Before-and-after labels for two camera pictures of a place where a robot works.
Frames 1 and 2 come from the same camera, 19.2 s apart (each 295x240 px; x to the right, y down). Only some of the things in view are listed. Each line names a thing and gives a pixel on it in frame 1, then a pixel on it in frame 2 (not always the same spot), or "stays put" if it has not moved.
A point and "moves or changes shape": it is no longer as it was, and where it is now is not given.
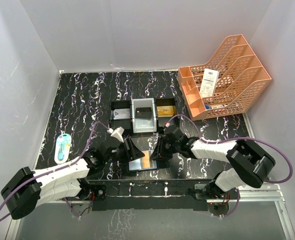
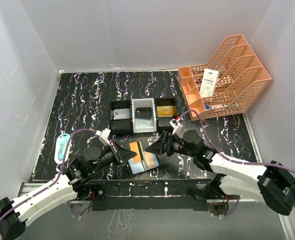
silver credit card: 122,114 stays put
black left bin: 121,116 stays put
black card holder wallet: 144,163 moves or changes shape
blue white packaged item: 62,148 stays put
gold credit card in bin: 165,111 stays put
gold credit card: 146,161 moves or changes shape
